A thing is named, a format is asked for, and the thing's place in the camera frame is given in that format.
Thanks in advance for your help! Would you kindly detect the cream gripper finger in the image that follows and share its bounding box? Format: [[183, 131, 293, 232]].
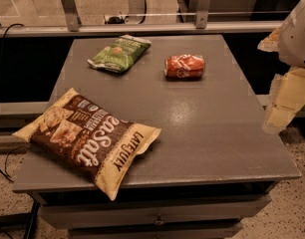
[[262, 67, 305, 133], [257, 27, 281, 52]]

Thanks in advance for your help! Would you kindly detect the red coke can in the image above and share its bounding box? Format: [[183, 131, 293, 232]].
[[164, 55, 205, 79]]

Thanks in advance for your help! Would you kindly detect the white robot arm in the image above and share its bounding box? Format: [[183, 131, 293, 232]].
[[257, 0, 305, 134]]

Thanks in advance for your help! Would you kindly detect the green chip bag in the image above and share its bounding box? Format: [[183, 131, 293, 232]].
[[88, 35, 151, 74]]

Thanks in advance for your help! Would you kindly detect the grey cabinet with drawers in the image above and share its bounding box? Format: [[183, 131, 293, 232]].
[[14, 35, 299, 239]]

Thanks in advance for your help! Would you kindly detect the white power strip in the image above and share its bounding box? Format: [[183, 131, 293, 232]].
[[104, 15, 129, 25]]

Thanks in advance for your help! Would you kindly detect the drawer knob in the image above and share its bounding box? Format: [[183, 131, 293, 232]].
[[153, 217, 165, 226]]

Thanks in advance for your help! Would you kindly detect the brown yellow chip bag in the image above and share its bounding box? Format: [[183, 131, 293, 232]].
[[14, 89, 160, 200]]

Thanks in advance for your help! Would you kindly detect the metal railing frame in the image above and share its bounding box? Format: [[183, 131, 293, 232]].
[[0, 0, 298, 37]]

